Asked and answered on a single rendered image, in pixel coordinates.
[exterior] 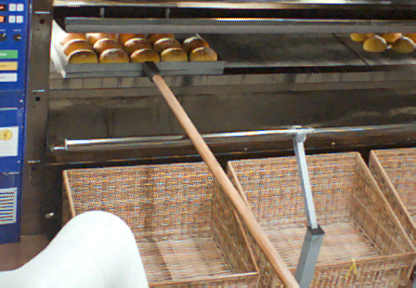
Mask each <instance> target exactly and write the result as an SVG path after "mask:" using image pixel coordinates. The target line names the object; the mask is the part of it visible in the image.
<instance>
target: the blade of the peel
mask: <svg viewBox="0 0 416 288"><path fill-rule="evenodd" d="M52 26H53V30H52V46H53V47H54V49H55V50H56V54H57V55H58V58H59V60H60V63H61V65H62V67H63V69H64V71H65V72H101V71H144V70H143V69H144V62H131V60H130V58H131V57H132V56H130V55H128V58H129V62H113V63H99V60H98V59H99V55H97V63H83V64H69V63H68V61H67V58H68V56H66V55H64V52H63V50H62V48H63V46H62V45H60V44H59V35H60V33H62V32H63V31H62V30H61V29H60V27H59V26H58V25H57V24H53V25H52ZM173 36H174V38H175V40H177V41H178V42H179V44H180V45H183V42H185V40H188V39H189V38H192V37H200V38H202V37H201V36H200V35H199V34H197V33H173ZM208 46H209V48H211V49H212V50H214V49H213V48H212V47H211V46H210V45H208ZM214 52H215V50H214ZM215 54H216V56H217V60H204V61H189V55H188V61H173V62H161V61H159V62H154V63H155V64H156V66H157V67H158V68H159V70H177V69H224V65H225V61H224V59H222V57H220V55H218V53H217V52H215Z"/></svg>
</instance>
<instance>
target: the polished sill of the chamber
mask: <svg viewBox="0 0 416 288"><path fill-rule="evenodd" d="M160 71H161V73H162V78H163V80H164V82H165V83H166V84H167V86H192V85H262V84H311V83H335V82H359V81H408V80H416V64H399V65H327V66H291V67H224V69H177V70H160ZM120 87H156V85H155V84H154V83H152V82H151V81H150V79H149V77H148V76H147V75H146V73H145V72H144V71H101V72H65V71H50V77H49V88H48V89H95V88H120Z"/></svg>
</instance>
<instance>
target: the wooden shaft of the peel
mask: <svg viewBox="0 0 416 288"><path fill-rule="evenodd" d="M152 81H153V82H154V84H155V85H156V87H157V88H158V89H159V91H160V92H161V94H162V97H163V98H164V100H165V101H166V102H167V104H168V106H169V108H171V110H172V112H173V114H174V115H175V117H176V118H177V120H178V122H179V123H180V124H181V126H182V127H183V129H184V130H185V132H186V134H187V135H188V137H189V139H190V140H191V142H192V143H193V145H194V147H195V149H196V150H197V151H198V153H199V154H200V156H201V158H202V159H203V161H204V162H205V164H206V165H207V166H208V168H209V169H210V171H211V173H212V175H213V176H214V178H215V180H216V181H217V182H218V185H219V186H220V188H221V189H222V191H223V192H224V194H226V196H227V198H228V200H229V201H230V203H231V204H232V206H233V208H234V210H236V213H237V214H238V215H239V217H240V220H242V222H243V224H244V226H245V227H246V229H247V230H249V233H250V234H251V236H252V237H253V239H254V241H255V243H257V245H258V247H259V249H260V250H261V252H262V253H263V255H264V256H265V258H266V259H267V262H268V263H269V265H270V266H271V267H272V269H273V271H275V274H276V275H277V276H278V278H279V280H280V281H281V284H282V285H283V287H284V288H300V286H299V285H298V283H297V281H295V279H294V277H293V276H292V274H291V272H290V271H289V270H288V268H287V267H286V266H285V264H284V263H283V261H282V259H281V257H280V256H279V254H278V252H277V251H276V250H275V248H274V247H273V245H272V244H271V242H270V241H269V239H268V238H267V236H266V235H265V233H264V232H263V230H262V229H261V227H260V226H259V224H258V223H257V221H256V220H255V219H254V217H253V215H252V214H251V212H250V210H249V208H248V207H247V206H246V204H245V203H244V201H243V200H242V198H241V197H240V195H239V194H238V192H237V191H236V190H235V188H234V186H232V184H231V182H230V180H229V179H228V177H227V176H226V174H225V173H224V171H223V169H222V167H220V165H219V163H218V161H217V160H216V159H215V157H214V156H213V154H212V153H211V152H210V150H209V149H208V147H207V145H205V142H204V141H203V139H202V137H201V136H200V134H199V133H198V131H197V130H196V129H195V127H194V126H193V124H192V123H191V121H190V119H189V118H188V117H187V115H186V114H185V112H184V111H183V109H182V108H181V106H180V105H179V103H178V101H177V99H176V98H175V96H173V94H172V92H171V90H170V89H169V87H168V86H167V84H166V83H165V82H164V80H163V78H162V77H161V76H160V75H159V74H155V75H153V77H152Z"/></svg>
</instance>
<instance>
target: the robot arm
mask: <svg viewBox="0 0 416 288"><path fill-rule="evenodd" d="M0 288H149V285H148V282H147V280H146V274H145V272H144V268H143V266H142V261H141V259H140V255H139V252H138V249H137V246H136V241H135V239H134V235H133V234H132V231H131V230H130V229H129V228H128V226H127V225H125V223H124V222H123V221H122V220H121V219H120V218H119V217H117V216H115V215H112V214H110V213H108V212H101V211H92V212H85V213H82V214H81V215H78V216H75V217H74V218H73V219H72V220H70V221H69V222H68V223H67V224H66V225H65V226H64V227H63V229H62V230H61V231H60V233H59V234H58V235H57V236H56V237H55V238H54V239H53V241H52V242H51V243H50V244H49V245H48V246H47V247H46V249H44V251H42V253H41V254H39V255H37V256H36V257H35V258H34V259H32V260H31V261H30V262H28V264H25V266H23V267H21V268H19V269H15V270H12V271H1V272H0Z"/></svg>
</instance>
